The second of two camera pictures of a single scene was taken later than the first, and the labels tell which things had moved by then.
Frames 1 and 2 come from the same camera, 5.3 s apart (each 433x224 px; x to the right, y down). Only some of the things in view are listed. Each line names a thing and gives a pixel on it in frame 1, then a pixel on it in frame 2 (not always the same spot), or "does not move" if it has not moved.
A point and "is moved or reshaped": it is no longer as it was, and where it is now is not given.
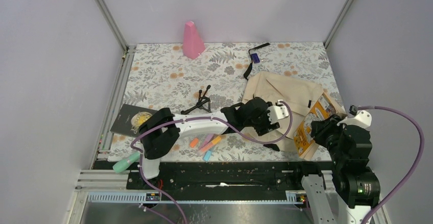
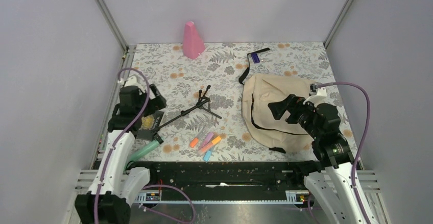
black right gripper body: (328, 134) to (301, 113)
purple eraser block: (255, 58) does not move
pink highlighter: (208, 138) does not move
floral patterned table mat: (161, 77) does not move
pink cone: (193, 44) does not move
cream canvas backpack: (297, 95) is moved or reshaped
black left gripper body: (262, 124) to (155, 103)
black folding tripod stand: (200, 101) does not move
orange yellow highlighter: (216, 140) does not move
